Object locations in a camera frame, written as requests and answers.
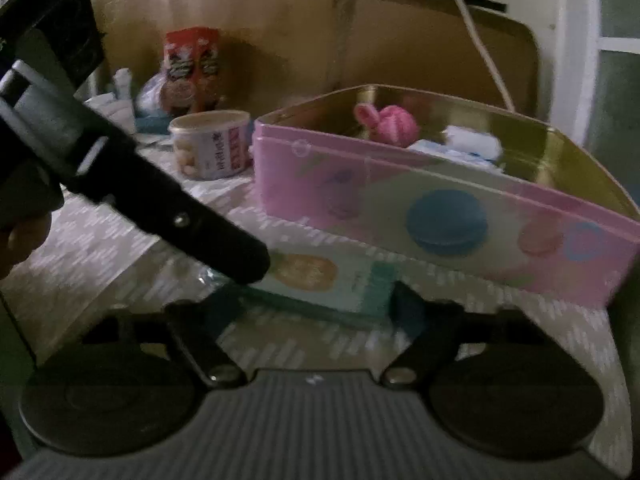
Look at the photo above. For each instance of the person's left hand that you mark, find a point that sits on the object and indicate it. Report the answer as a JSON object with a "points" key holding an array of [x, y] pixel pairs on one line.
{"points": [[15, 245]]}

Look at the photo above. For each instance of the green packet orange print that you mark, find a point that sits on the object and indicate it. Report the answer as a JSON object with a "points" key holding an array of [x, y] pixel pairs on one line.
{"points": [[320, 280]]}

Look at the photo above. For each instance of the red cereal box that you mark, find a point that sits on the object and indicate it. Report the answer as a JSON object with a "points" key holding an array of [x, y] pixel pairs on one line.
{"points": [[190, 70]]}

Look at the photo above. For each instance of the pink tin box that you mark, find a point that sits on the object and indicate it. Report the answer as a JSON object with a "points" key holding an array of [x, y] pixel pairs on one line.
{"points": [[350, 195]]}

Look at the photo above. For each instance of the black tape strip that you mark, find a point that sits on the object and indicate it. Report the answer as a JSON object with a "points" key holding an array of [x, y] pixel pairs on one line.
{"points": [[484, 3]]}

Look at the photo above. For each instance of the white printed bag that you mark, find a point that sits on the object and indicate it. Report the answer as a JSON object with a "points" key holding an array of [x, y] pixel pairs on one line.
{"points": [[115, 115]]}

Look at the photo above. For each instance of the brown tray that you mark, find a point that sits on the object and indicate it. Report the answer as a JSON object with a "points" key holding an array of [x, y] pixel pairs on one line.
{"points": [[410, 40]]}

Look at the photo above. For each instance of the white window frame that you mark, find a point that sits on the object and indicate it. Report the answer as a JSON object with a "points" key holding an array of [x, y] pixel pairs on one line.
{"points": [[575, 60]]}

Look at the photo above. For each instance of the patterned tablecloth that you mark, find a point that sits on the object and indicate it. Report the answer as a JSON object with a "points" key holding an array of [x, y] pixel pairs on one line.
{"points": [[125, 260]]}

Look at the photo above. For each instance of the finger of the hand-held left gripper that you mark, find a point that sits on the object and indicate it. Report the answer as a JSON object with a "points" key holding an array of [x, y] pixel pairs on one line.
{"points": [[200, 230]]}

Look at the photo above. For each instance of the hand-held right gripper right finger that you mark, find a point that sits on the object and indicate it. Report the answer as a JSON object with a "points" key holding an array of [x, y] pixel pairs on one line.
{"points": [[407, 305]]}

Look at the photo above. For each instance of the white tissue packet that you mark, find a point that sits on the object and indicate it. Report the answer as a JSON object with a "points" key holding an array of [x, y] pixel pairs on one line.
{"points": [[470, 142]]}

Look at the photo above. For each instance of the clear plastic bag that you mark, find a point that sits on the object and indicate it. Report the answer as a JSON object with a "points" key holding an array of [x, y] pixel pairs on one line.
{"points": [[147, 100]]}

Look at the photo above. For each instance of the teal ribbed mat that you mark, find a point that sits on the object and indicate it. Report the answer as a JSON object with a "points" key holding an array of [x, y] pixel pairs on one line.
{"points": [[150, 124]]}

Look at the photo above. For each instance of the food can with white label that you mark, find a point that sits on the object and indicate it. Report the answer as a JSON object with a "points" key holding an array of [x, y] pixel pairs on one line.
{"points": [[215, 150]]}

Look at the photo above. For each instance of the wooden board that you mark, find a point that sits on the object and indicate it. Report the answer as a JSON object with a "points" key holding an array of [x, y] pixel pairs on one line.
{"points": [[260, 20]]}

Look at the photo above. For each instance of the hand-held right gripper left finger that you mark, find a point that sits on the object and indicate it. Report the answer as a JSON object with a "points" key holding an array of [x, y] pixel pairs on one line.
{"points": [[222, 306]]}

